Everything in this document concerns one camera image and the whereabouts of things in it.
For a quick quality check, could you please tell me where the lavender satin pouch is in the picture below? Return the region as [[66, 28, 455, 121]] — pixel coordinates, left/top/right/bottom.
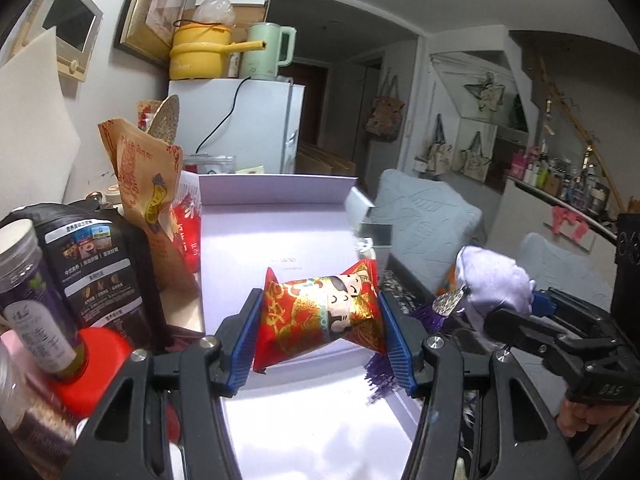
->
[[456, 246, 536, 333]]

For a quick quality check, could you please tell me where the red gold snack packet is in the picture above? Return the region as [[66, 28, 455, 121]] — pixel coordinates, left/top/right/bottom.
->
[[253, 259, 386, 373]]

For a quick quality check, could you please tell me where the person's right hand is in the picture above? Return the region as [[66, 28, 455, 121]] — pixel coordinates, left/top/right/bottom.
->
[[556, 399, 628, 438]]

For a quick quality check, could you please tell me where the white lavender gift box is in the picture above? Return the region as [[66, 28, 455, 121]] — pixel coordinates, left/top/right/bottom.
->
[[200, 174, 416, 479]]

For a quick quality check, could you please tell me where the red plastic container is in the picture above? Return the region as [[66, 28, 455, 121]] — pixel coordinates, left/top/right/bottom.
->
[[47, 327, 132, 419]]

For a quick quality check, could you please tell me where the dark jar white label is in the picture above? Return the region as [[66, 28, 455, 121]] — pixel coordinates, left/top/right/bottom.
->
[[1, 219, 85, 379]]

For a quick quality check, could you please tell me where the brown paper snack bag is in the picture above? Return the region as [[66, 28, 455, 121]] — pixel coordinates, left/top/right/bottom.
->
[[98, 118, 198, 298]]

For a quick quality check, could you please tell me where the brown hanging tote bag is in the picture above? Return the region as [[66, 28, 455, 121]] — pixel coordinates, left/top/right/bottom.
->
[[364, 72, 405, 143]]

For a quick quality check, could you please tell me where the white mini fridge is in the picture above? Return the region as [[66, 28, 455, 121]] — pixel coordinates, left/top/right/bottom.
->
[[168, 78, 305, 174]]

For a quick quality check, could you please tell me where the white foam board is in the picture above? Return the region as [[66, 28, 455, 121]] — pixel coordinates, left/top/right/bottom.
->
[[1, 29, 80, 216]]

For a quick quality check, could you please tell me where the yellow electric pot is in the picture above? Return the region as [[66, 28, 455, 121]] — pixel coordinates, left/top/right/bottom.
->
[[169, 18, 267, 81]]

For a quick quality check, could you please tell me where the mint green kettle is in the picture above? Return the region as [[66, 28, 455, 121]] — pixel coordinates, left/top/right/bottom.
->
[[239, 22, 297, 80]]

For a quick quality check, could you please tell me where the gold framed picture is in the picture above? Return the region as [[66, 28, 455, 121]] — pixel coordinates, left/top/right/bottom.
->
[[114, 0, 186, 67]]

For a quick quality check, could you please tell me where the cream retro wall monitor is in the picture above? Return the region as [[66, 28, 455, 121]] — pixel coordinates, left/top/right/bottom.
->
[[11, 0, 103, 82]]

